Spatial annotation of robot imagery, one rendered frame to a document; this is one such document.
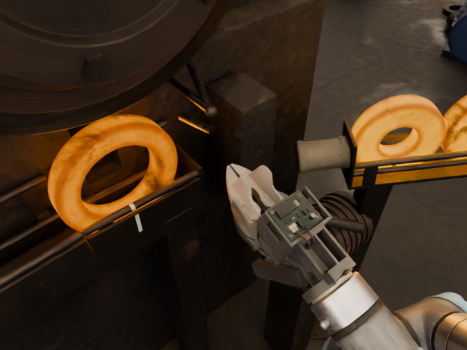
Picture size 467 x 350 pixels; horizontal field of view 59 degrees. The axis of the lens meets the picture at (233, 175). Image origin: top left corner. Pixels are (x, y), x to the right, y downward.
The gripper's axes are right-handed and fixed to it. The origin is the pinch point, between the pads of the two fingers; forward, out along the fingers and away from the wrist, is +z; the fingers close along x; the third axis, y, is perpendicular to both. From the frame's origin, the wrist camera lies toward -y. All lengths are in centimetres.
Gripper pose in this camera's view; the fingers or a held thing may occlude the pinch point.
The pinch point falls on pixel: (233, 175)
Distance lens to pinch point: 59.8
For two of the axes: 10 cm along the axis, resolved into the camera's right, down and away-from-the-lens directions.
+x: -7.9, 4.4, -4.3
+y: 1.9, -4.9, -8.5
